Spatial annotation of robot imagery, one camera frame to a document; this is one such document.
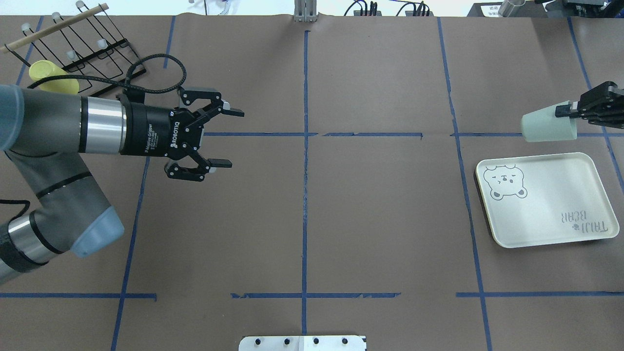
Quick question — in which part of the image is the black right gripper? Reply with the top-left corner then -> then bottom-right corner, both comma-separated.
555,81 -> 624,129

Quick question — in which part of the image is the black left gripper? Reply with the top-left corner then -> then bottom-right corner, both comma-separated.
117,87 -> 245,182

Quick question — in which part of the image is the pale green cup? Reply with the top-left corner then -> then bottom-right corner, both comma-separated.
521,101 -> 578,142

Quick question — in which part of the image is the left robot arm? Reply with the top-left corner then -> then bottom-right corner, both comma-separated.
1,85 -> 244,284

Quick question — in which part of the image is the cream bear print tray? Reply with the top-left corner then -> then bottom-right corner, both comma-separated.
475,153 -> 620,249

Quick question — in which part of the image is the yellow cup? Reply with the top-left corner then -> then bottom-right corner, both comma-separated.
28,60 -> 79,94

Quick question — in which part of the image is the metal can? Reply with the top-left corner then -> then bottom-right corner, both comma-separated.
498,0 -> 526,18

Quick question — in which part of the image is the black wire cup rack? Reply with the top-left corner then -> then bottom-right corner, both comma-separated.
2,0 -> 141,85

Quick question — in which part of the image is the wooden rack handle rod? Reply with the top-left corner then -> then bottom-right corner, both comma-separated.
0,3 -> 109,54

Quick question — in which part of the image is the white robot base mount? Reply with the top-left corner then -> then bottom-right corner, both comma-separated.
238,335 -> 368,351

